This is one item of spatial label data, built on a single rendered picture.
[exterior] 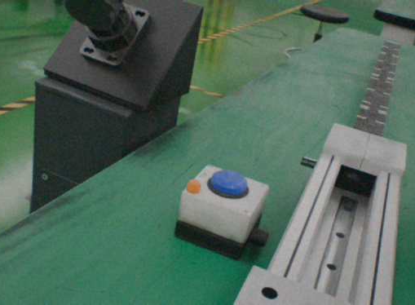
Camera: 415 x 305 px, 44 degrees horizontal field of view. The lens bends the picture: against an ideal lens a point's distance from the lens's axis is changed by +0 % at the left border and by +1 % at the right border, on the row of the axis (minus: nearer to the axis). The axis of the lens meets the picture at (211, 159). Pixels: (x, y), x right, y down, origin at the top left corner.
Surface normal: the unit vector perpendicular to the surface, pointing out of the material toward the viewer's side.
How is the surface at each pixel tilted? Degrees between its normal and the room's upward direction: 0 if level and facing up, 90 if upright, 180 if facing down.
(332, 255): 0
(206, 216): 90
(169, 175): 0
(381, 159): 0
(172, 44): 44
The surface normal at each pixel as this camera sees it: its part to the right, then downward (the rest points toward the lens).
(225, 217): -0.35, 0.37
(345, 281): 0.18, -0.87
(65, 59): -0.18, -0.40
